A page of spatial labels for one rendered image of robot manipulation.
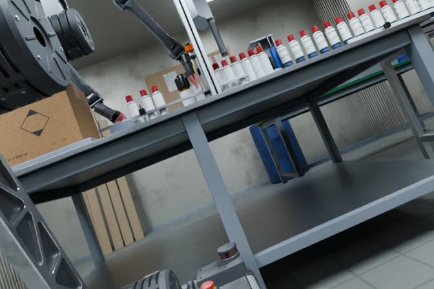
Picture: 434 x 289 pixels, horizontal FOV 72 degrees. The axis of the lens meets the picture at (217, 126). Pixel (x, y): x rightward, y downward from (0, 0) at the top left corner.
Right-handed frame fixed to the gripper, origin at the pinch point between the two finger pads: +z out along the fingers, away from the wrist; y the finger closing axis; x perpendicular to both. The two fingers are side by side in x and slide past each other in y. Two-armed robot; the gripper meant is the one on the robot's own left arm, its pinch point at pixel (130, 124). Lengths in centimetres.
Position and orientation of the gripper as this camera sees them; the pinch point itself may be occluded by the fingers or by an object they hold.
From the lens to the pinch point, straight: 160.9
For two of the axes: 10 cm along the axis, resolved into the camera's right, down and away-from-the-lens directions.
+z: 8.8, 4.8, -0.2
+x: -4.8, 8.7, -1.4
